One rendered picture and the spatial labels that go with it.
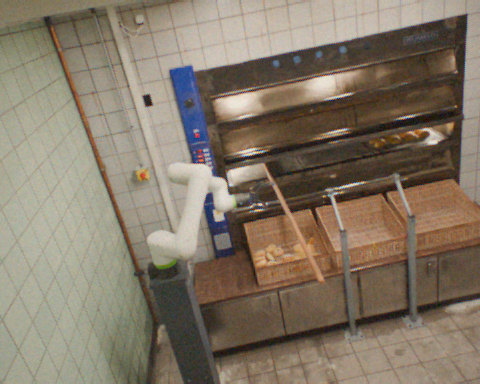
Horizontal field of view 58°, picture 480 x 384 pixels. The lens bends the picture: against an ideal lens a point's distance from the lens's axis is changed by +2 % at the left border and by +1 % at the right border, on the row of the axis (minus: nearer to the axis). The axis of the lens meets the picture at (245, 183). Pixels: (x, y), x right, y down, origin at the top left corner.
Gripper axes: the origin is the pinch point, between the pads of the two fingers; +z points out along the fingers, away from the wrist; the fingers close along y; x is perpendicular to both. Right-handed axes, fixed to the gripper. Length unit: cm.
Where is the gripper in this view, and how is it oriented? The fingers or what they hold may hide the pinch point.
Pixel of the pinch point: (274, 192)
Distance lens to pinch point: 277.6
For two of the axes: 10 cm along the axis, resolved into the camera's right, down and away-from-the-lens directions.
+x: 1.3, 4.0, -9.1
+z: 9.8, -2.2, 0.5
